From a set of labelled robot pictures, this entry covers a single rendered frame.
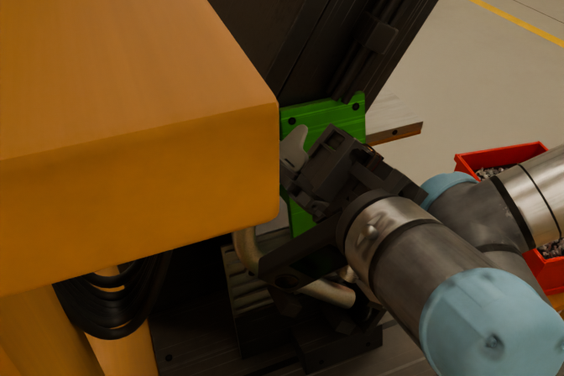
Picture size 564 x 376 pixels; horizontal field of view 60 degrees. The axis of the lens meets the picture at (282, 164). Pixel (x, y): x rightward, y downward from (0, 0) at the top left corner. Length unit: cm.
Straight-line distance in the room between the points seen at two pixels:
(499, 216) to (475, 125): 249
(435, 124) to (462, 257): 256
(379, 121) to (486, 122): 219
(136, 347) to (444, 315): 62
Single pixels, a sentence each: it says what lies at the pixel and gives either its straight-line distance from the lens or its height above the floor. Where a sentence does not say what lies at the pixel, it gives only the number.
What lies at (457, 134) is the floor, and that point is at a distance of 284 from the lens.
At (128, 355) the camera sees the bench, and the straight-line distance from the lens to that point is 85.
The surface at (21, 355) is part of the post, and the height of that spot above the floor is 134.
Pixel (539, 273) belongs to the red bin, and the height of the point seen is 89.
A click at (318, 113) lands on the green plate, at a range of 60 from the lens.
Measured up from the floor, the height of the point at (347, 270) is 105.
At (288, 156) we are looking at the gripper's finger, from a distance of 52.
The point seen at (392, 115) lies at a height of 113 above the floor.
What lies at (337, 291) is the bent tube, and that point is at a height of 102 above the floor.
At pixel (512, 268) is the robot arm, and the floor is 128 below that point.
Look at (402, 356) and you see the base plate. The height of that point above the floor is 90.
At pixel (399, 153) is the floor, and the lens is 262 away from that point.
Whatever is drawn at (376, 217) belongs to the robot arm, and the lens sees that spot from 38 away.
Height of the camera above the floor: 160
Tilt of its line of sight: 40 degrees down
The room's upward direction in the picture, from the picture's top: straight up
